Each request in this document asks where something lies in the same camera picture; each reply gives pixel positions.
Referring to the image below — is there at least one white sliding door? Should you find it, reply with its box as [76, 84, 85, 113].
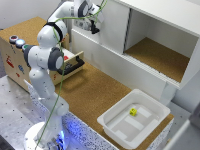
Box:
[99, 0, 131, 56]

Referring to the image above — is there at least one yellow block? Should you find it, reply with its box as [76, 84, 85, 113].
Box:
[129, 107, 138, 117]

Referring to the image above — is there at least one black drawer handle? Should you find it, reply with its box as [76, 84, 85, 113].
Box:
[56, 55, 85, 76]

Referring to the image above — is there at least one green cable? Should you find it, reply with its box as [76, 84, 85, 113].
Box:
[34, 0, 110, 150]

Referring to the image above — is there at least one wooden drawer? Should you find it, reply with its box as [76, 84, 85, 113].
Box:
[52, 48, 86, 86]

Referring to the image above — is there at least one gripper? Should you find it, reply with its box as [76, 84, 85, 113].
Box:
[74, 15, 100, 33]

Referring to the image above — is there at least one green button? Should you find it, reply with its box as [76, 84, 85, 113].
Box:
[21, 43, 31, 52]

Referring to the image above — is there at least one red button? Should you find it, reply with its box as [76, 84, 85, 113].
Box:
[8, 34, 19, 45]

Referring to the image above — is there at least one wooden drawer box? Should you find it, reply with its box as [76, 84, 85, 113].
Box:
[0, 16, 72, 93]

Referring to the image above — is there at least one white plastic box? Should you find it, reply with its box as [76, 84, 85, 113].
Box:
[96, 88, 172, 150]

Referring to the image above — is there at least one blue button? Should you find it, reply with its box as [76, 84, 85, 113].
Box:
[15, 38, 27, 48]

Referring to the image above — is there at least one white cabinet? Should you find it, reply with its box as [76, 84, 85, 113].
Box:
[70, 0, 200, 108]

